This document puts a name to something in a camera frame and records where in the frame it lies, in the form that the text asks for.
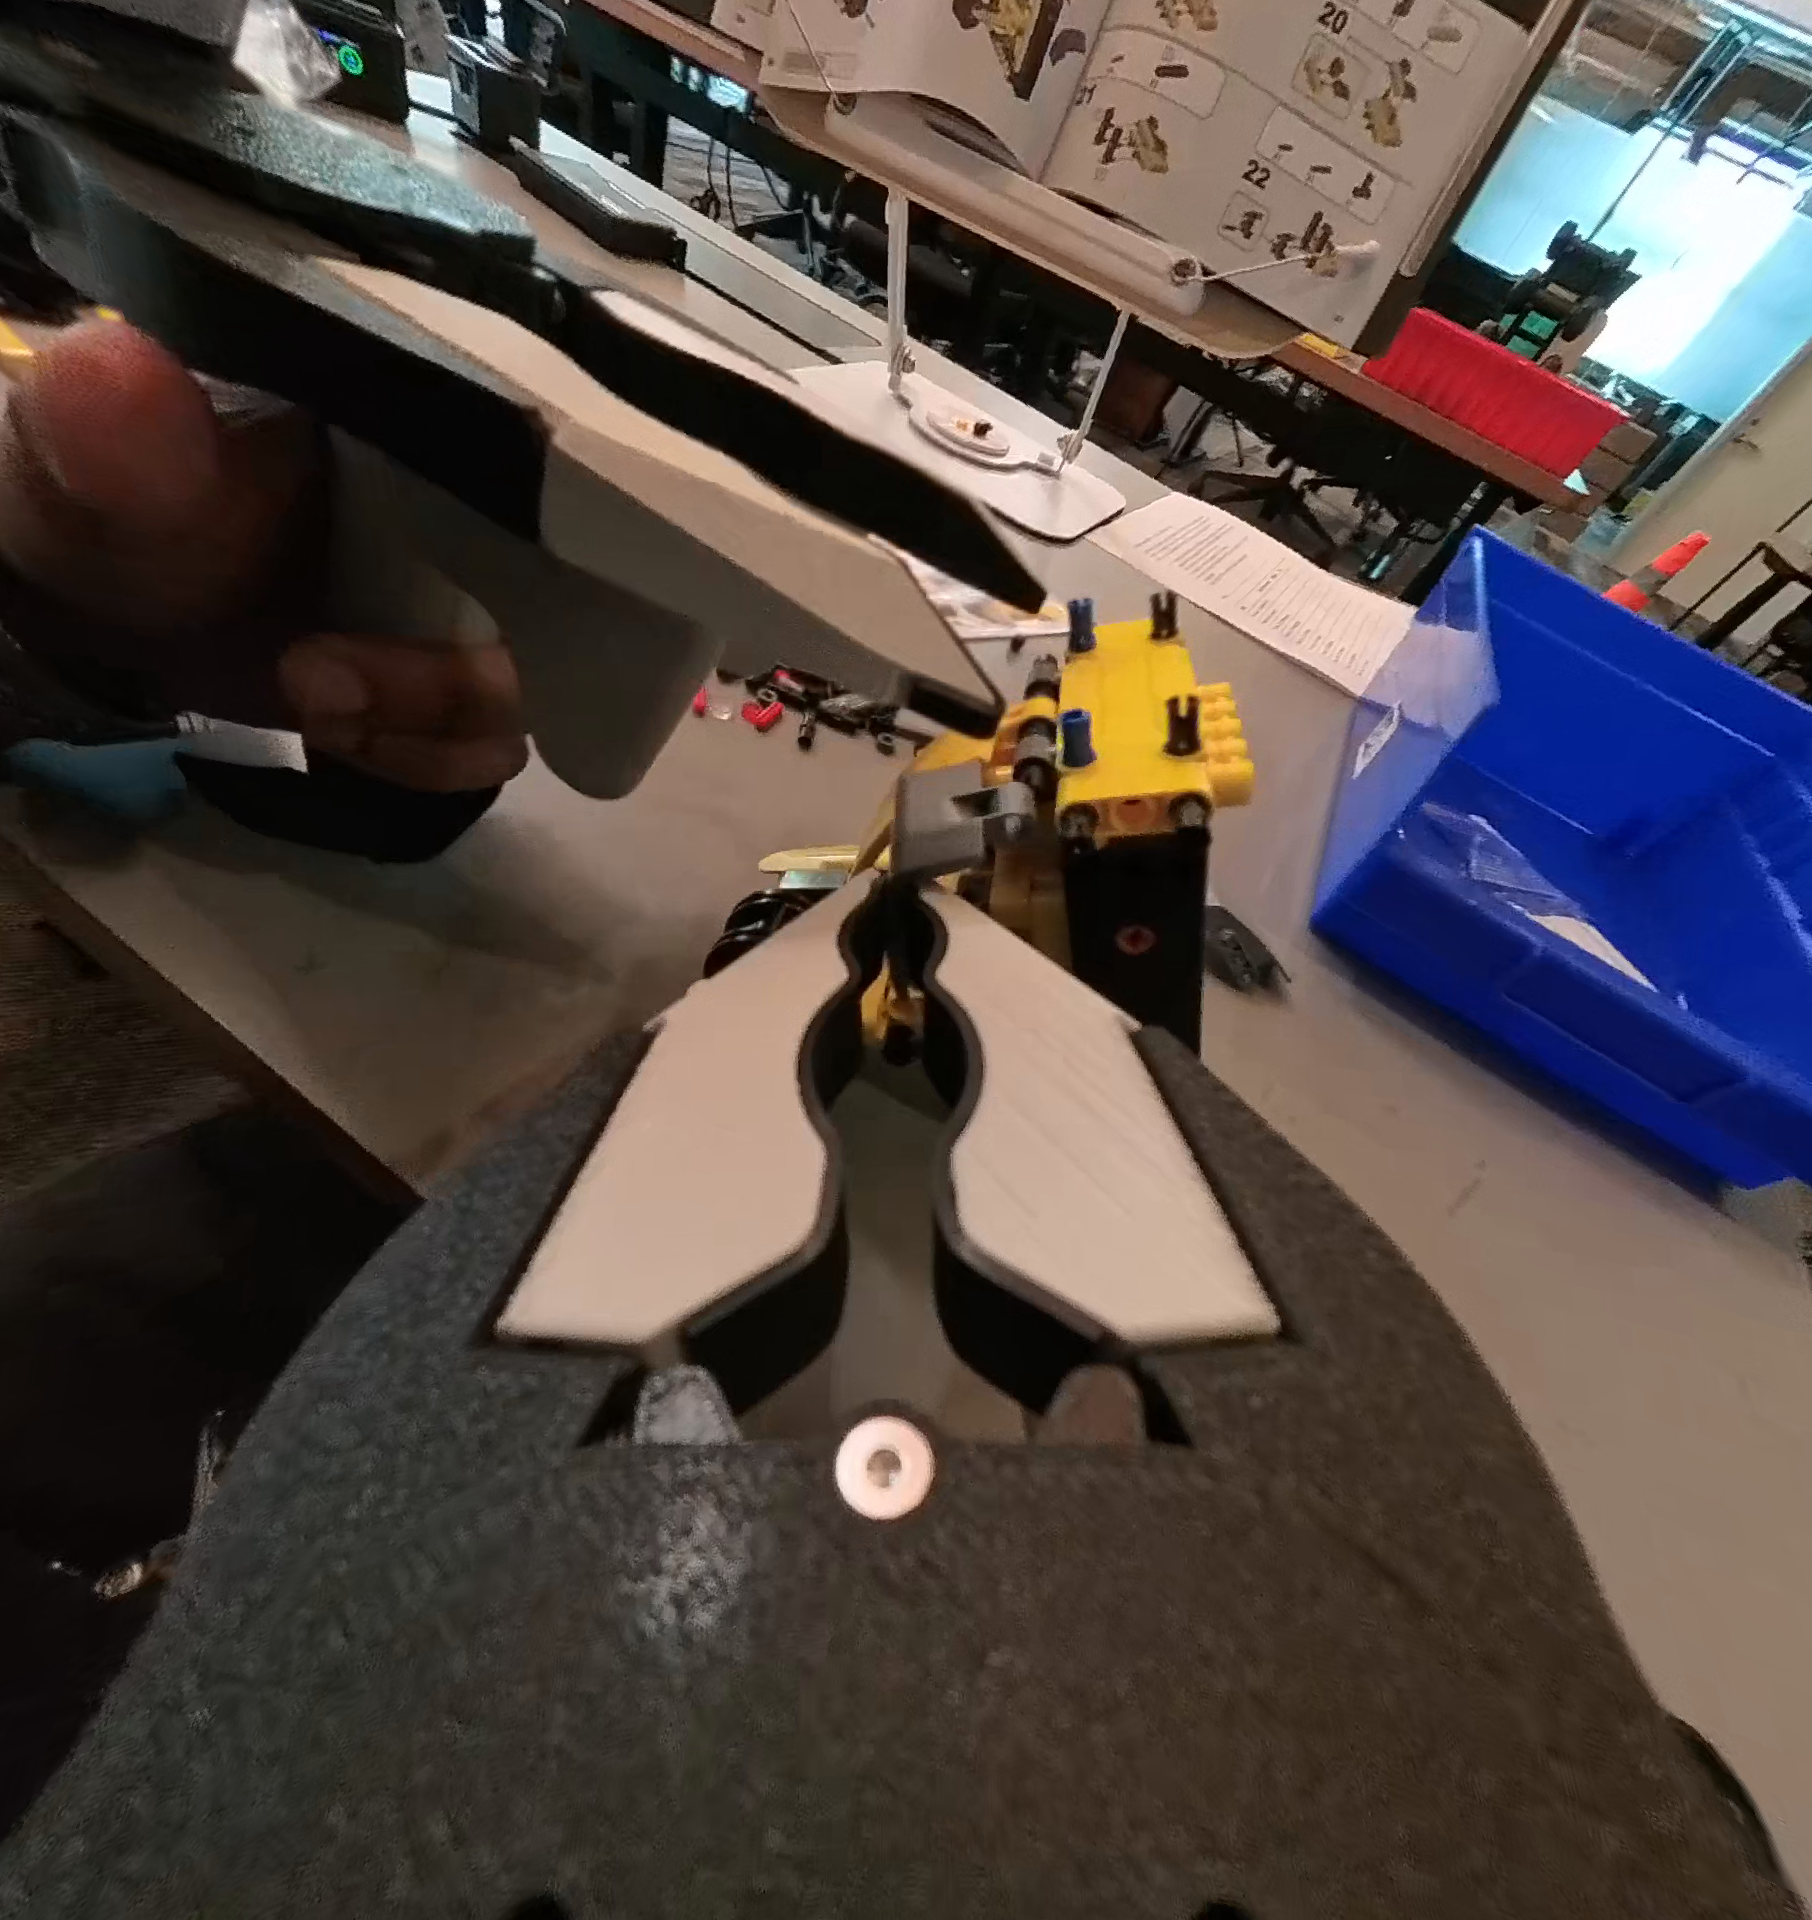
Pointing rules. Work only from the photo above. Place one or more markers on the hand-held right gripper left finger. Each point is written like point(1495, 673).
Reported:
point(665, 1186)

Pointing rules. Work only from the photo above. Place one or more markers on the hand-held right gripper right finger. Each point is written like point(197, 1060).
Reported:
point(1102, 1186)

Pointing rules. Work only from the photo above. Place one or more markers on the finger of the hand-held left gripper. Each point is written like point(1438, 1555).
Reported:
point(665, 323)
point(727, 542)

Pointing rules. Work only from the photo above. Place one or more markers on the grey curved brick panel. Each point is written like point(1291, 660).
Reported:
point(1245, 954)
point(943, 827)

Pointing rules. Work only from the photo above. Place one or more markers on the yellow toy brick vehicle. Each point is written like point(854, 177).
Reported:
point(1131, 720)

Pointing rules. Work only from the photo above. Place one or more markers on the person's left hand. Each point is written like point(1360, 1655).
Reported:
point(127, 511)

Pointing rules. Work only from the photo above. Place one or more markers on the black flat device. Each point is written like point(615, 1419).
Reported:
point(591, 204)

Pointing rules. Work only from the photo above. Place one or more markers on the pile of small brick pins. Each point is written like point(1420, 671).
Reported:
point(765, 719)

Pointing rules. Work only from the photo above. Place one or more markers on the black electronic box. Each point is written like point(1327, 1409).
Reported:
point(493, 91)
point(351, 68)

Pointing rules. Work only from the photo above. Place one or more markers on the yellow sticker sheet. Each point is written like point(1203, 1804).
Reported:
point(980, 609)

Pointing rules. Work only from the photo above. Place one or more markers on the white book stand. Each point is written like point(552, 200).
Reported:
point(1026, 495)

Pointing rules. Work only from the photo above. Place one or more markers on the clear plastic bag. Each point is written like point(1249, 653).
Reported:
point(1567, 917)

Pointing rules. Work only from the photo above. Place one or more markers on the printed paper sheet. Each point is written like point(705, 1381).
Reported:
point(1265, 584)

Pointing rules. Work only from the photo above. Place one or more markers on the blue cloth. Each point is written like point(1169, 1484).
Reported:
point(87, 779)

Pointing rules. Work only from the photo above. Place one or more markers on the blue plastic storage bin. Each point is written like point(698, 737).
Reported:
point(1671, 1079)

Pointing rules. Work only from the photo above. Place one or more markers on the instruction booklet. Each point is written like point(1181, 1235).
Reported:
point(1295, 120)

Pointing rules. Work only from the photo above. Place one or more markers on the red storage bin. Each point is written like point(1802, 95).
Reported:
point(1490, 398)

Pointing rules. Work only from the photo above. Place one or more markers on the orange traffic cone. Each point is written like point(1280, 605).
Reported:
point(1664, 571)

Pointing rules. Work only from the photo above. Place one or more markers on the black wheeled device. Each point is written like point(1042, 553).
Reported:
point(1574, 286)

